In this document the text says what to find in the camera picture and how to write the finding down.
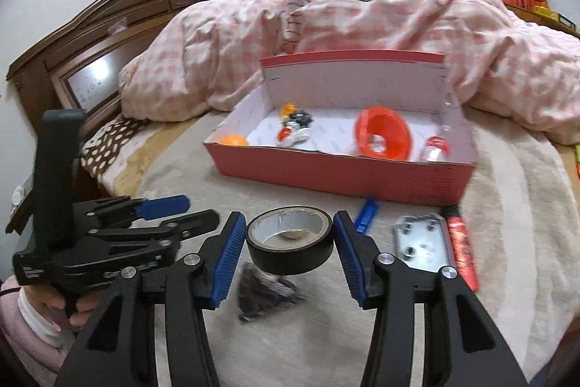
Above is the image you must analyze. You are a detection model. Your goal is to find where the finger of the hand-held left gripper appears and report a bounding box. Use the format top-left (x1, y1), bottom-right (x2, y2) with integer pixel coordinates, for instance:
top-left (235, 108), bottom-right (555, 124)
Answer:
top-left (72, 195), bottom-right (190, 234)
top-left (91, 209), bottom-right (221, 245)

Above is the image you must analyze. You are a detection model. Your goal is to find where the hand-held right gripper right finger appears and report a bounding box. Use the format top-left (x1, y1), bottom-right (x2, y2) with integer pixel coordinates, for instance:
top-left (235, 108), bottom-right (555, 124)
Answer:
top-left (333, 211), bottom-right (529, 387)

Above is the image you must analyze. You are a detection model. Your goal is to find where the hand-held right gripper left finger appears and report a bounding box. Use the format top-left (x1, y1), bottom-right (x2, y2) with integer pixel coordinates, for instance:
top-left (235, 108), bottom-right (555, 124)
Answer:
top-left (54, 211), bottom-right (247, 387)

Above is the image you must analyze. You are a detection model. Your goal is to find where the dark patterned pouch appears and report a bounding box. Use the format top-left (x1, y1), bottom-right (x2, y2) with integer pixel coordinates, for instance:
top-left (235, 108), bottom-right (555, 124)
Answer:
top-left (236, 262), bottom-right (304, 323)

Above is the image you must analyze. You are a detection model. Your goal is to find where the black tape roll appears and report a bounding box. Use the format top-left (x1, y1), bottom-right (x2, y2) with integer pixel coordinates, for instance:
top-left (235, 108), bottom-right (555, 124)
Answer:
top-left (245, 206), bottom-right (335, 275)

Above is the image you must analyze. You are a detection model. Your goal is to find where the grey building plate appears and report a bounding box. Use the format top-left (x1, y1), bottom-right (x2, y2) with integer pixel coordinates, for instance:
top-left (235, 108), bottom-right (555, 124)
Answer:
top-left (393, 212), bottom-right (456, 276)

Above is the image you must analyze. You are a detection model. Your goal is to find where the red cardboard box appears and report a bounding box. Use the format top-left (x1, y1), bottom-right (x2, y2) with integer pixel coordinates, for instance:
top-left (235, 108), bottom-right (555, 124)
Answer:
top-left (204, 50), bottom-right (477, 206)

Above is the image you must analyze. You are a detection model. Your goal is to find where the red printed tube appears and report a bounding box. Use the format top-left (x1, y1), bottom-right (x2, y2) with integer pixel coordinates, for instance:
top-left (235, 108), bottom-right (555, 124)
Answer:
top-left (442, 206), bottom-right (480, 292)

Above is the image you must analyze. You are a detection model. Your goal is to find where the red plastic ashtray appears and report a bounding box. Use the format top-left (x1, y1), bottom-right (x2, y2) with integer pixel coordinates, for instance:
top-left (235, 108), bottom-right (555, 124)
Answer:
top-left (355, 107), bottom-right (413, 161)

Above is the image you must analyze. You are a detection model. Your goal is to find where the white red toy figure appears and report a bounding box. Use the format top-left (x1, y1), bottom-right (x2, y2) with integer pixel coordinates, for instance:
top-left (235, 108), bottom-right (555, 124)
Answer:
top-left (276, 110), bottom-right (315, 147)

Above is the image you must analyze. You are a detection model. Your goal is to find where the clear plastic bottle red label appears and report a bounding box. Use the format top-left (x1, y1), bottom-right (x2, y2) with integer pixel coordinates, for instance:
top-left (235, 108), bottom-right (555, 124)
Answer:
top-left (423, 135), bottom-right (454, 163)

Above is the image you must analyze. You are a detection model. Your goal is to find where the person's left forearm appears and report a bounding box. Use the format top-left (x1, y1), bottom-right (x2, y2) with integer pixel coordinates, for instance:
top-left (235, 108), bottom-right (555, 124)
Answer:
top-left (0, 276), bottom-right (78, 374)

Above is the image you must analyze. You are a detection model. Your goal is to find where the person's left hand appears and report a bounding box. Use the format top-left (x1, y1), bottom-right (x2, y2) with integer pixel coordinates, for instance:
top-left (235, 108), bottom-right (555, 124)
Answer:
top-left (27, 284), bottom-right (98, 331)

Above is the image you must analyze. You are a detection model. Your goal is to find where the brown polka-dot pillow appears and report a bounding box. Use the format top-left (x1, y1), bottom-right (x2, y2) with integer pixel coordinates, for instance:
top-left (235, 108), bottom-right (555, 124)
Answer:
top-left (80, 117), bottom-right (150, 179)

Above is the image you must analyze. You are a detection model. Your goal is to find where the wooden headboard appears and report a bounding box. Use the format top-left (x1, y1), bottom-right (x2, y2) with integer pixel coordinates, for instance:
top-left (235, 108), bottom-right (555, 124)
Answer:
top-left (5, 0), bottom-right (273, 236)

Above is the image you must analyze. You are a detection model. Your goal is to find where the pink checked quilt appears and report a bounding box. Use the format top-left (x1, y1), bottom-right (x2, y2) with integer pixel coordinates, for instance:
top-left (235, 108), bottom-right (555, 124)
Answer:
top-left (119, 0), bottom-right (580, 147)

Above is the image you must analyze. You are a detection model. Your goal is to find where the wooden sideboard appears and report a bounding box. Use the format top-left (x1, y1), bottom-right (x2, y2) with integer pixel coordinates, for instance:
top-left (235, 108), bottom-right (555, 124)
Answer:
top-left (505, 1), bottom-right (580, 38)

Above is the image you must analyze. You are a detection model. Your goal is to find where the white wall socket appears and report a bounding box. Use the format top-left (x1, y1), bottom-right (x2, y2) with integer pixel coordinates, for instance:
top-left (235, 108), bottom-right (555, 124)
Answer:
top-left (11, 183), bottom-right (34, 213)

